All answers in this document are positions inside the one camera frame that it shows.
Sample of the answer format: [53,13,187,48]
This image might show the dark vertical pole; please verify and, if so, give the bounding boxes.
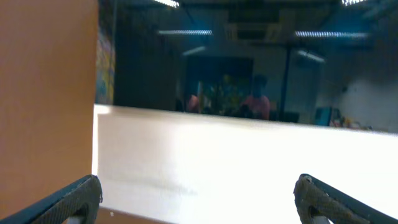
[278,45,292,121]

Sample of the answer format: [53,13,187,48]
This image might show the person in red shirt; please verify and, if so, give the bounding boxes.
[239,75,271,120]

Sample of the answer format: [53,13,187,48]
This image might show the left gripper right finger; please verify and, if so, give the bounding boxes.
[294,174,397,224]

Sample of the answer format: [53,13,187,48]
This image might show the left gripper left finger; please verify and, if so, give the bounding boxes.
[1,174,103,224]

